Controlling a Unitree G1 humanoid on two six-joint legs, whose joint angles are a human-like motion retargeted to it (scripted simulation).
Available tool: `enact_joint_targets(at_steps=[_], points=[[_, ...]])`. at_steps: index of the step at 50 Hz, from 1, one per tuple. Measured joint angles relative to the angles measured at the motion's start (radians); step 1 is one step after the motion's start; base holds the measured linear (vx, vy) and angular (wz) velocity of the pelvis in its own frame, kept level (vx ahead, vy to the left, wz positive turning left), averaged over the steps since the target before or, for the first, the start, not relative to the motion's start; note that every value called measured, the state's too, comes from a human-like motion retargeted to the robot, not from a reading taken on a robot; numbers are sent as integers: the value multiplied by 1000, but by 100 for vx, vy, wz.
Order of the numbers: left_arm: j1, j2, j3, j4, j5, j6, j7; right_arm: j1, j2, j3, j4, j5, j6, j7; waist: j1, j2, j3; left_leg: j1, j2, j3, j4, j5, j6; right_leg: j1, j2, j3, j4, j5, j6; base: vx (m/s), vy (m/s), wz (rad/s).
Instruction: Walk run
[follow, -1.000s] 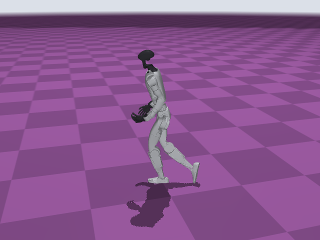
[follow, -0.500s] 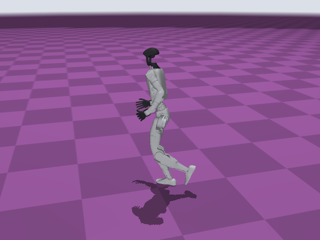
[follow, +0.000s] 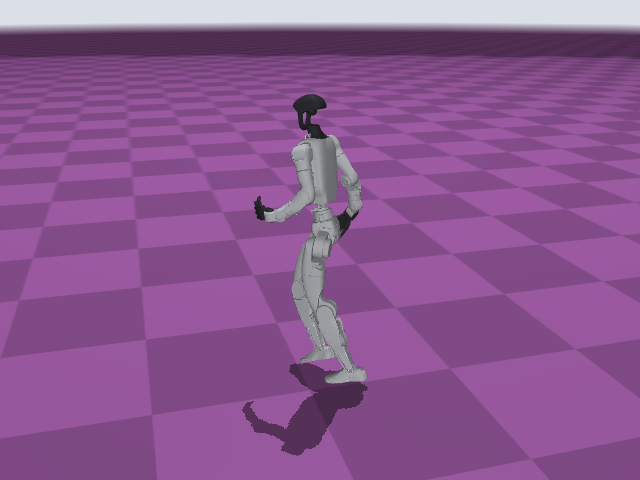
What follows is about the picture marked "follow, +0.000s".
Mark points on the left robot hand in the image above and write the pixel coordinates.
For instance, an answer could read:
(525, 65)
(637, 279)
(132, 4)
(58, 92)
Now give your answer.
(260, 209)

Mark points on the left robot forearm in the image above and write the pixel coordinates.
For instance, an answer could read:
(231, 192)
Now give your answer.
(294, 206)

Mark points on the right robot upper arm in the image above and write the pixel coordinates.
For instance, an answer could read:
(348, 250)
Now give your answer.
(349, 177)

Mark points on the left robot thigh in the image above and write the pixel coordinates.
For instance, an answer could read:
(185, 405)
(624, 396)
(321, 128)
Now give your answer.
(314, 270)

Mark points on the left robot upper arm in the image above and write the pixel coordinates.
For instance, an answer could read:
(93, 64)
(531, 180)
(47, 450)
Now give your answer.
(302, 156)

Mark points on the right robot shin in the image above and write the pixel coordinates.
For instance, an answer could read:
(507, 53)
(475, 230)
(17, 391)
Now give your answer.
(305, 312)

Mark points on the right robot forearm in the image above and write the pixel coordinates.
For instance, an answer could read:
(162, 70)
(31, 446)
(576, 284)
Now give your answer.
(354, 199)

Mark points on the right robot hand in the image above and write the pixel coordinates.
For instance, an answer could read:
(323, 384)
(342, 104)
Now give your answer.
(344, 221)

